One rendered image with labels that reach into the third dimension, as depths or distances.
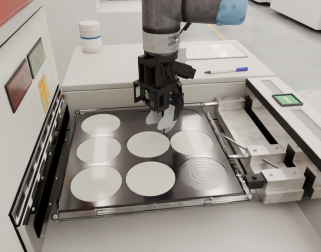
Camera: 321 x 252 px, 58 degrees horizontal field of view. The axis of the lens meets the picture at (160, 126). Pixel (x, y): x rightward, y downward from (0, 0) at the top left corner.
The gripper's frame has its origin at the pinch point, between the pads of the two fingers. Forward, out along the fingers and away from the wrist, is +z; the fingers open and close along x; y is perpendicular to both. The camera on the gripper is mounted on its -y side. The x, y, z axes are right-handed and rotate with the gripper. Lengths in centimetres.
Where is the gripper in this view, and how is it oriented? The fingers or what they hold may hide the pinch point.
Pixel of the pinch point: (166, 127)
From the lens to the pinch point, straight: 72.0
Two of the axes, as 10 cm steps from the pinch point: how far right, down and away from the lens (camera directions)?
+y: -6.6, 4.2, -6.3
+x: 7.6, 3.6, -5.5
